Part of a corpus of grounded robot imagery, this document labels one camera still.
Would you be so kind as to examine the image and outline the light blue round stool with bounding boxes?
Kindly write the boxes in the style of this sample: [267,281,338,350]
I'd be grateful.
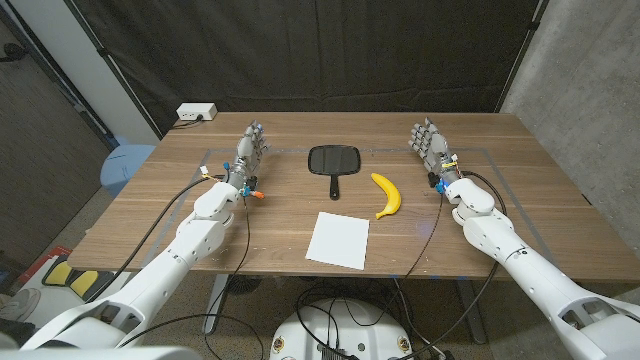
[99,143,157,199]

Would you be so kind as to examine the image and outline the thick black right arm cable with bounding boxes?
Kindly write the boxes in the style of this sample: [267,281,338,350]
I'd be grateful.
[394,170,507,360]

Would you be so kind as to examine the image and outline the black cable over robot base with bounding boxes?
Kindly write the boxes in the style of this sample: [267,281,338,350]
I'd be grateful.
[294,279,451,360]

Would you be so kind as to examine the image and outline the black backdrop stand pole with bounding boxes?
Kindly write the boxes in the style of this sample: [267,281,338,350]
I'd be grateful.
[496,0,547,114]
[64,0,164,140]

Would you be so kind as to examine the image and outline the thin black left wrist cable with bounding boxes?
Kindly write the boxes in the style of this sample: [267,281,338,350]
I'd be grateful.
[117,194,266,360]

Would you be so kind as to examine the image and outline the black power strip cable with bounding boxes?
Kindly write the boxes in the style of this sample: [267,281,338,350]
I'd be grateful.
[172,115,204,130]

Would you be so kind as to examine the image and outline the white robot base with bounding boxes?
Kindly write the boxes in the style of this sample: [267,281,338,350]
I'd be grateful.
[269,298,414,360]

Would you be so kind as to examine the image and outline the white power strip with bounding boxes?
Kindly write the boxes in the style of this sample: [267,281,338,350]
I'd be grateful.
[176,102,219,122]

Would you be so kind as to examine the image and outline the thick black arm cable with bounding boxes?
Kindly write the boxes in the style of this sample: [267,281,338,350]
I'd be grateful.
[85,172,229,305]
[394,170,507,360]

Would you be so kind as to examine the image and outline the grey table leg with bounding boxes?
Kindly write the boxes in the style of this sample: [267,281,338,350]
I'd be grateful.
[202,273,231,335]
[454,279,489,345]

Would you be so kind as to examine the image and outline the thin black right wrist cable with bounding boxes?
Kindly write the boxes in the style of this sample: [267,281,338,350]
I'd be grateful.
[389,192,446,301]

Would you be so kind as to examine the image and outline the black door handle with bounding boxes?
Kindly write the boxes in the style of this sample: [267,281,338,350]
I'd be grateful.
[0,42,29,64]

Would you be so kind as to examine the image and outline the grey shoe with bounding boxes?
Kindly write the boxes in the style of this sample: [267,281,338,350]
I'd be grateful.
[0,287,41,324]

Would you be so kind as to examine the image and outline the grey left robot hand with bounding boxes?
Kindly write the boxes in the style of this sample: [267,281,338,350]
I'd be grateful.
[227,119,272,189]

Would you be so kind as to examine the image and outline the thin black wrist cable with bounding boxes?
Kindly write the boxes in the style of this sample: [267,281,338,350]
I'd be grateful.
[389,192,446,301]
[117,194,266,360]

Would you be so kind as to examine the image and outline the black round fan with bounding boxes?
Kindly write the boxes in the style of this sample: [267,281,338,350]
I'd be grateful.
[225,274,262,296]

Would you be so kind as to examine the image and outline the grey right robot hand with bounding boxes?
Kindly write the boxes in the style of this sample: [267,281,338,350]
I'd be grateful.
[408,117,464,188]

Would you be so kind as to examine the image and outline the red floor board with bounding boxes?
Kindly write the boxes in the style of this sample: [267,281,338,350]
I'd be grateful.
[17,244,74,287]

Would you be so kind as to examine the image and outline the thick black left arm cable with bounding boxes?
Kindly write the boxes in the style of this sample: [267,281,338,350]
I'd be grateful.
[85,172,229,305]

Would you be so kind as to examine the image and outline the black backdrop curtain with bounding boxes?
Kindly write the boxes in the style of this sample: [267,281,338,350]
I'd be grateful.
[64,0,549,137]

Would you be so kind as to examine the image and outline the yellow and black floor item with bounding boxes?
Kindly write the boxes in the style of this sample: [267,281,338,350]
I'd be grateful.
[42,254,99,300]

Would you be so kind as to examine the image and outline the yellow toy banana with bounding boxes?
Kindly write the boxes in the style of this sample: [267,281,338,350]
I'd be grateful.
[370,172,403,221]

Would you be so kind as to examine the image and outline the white robot head cover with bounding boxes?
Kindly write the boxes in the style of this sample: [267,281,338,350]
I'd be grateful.
[0,346,204,360]

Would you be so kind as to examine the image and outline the black hand mirror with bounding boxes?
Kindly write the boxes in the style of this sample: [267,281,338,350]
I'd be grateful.
[307,144,362,202]

